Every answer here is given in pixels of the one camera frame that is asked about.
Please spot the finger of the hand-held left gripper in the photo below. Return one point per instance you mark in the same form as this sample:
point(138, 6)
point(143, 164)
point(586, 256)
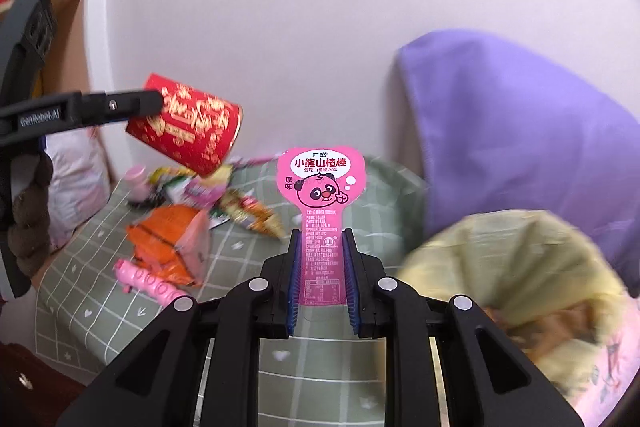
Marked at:
point(100, 107)

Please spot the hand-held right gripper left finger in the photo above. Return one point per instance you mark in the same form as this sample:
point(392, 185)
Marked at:
point(295, 277)

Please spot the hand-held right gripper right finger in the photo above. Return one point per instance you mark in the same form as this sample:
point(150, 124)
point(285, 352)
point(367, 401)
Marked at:
point(351, 277)

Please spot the red paper cup gold print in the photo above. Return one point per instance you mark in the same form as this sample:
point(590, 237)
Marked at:
point(195, 132)

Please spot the pink hawthorn stick packet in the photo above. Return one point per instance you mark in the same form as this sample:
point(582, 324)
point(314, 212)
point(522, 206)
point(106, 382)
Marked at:
point(320, 177)

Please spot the yellow plastic bag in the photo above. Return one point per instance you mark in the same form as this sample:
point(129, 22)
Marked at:
point(525, 252)

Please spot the green checkered bed sheet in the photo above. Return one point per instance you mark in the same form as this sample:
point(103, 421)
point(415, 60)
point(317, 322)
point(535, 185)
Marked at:
point(240, 257)

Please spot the gold red snack packet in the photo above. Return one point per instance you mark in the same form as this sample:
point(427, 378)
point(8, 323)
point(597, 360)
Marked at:
point(250, 212)

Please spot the white plastic bag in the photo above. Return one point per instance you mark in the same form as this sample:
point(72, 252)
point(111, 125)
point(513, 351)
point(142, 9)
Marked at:
point(75, 187)

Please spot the small pink bottle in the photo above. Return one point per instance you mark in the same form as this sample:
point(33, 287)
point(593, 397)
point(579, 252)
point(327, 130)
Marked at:
point(137, 184)

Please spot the orange snack packet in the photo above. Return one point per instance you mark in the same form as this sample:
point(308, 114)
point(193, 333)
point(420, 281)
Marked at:
point(165, 237)

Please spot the pink sausage pack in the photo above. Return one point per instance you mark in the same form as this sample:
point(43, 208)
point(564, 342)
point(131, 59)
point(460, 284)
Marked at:
point(145, 279)

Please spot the purple pillow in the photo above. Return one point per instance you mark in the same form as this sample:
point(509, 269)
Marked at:
point(500, 132)

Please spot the pink floral quilt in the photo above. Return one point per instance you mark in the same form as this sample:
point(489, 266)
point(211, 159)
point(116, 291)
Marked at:
point(610, 372)

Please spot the dark red garment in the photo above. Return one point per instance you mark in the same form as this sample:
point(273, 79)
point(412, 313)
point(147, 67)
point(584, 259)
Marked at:
point(30, 387)

